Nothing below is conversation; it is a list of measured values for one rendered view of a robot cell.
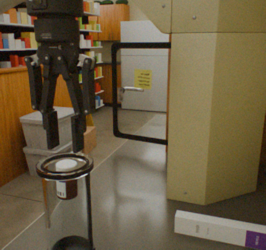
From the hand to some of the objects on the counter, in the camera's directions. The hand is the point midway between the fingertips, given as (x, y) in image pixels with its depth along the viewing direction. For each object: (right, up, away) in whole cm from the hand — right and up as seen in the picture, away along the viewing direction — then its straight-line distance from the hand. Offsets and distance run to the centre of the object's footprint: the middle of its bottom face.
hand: (65, 133), depth 54 cm
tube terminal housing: (+40, -18, +42) cm, 60 cm away
